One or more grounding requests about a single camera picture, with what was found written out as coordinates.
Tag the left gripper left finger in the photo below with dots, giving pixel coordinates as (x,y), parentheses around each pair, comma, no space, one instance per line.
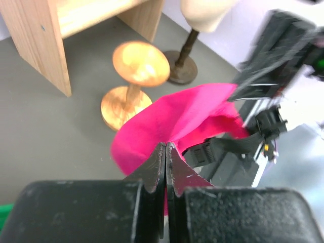
(148,219)

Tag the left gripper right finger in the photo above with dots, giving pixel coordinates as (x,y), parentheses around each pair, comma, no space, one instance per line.
(191,200)

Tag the magenta baseball cap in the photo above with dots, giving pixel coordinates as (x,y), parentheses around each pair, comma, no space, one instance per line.
(185,118)

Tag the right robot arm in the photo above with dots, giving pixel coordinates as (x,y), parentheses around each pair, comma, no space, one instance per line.
(286,43)

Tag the dark mannequin stand base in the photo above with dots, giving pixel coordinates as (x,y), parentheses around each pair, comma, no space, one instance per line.
(183,69)

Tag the wooden hat stand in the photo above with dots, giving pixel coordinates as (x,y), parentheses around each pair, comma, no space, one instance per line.
(141,64)

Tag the green plastic tray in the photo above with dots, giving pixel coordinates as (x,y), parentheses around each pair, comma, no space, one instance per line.
(4,213)

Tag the white mannequin head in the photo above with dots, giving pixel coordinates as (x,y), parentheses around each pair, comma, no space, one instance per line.
(205,15)

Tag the wooden shelf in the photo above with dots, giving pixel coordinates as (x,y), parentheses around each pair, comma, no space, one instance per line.
(38,28)

